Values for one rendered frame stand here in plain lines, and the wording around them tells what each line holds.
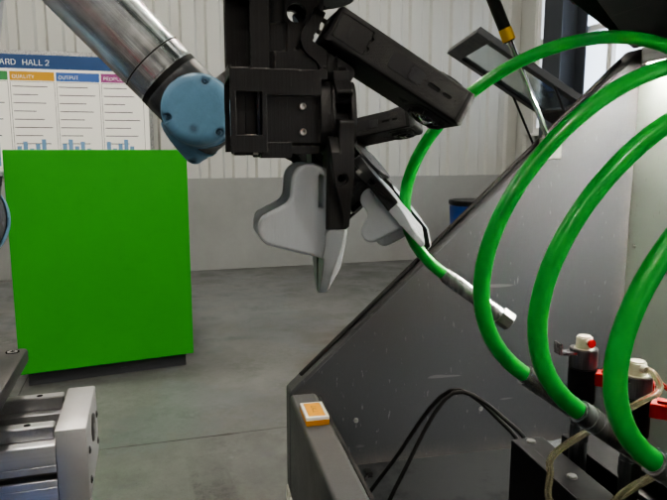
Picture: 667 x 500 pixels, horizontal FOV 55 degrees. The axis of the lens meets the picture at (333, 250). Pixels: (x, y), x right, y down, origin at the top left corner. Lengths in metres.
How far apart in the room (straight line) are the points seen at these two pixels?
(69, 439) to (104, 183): 3.04
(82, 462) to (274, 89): 0.52
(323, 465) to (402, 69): 0.47
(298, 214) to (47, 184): 3.35
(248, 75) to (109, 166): 3.36
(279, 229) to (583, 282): 0.72
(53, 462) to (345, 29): 0.57
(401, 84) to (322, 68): 0.05
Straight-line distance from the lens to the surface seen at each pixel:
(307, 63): 0.44
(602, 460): 0.75
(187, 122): 0.68
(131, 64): 0.72
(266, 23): 0.43
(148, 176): 3.78
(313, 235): 0.43
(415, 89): 0.44
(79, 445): 0.79
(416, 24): 7.75
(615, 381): 0.42
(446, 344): 0.99
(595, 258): 1.08
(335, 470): 0.74
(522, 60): 0.75
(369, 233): 0.73
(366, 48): 0.44
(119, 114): 6.95
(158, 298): 3.88
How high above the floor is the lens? 1.30
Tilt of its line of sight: 9 degrees down
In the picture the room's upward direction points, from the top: straight up
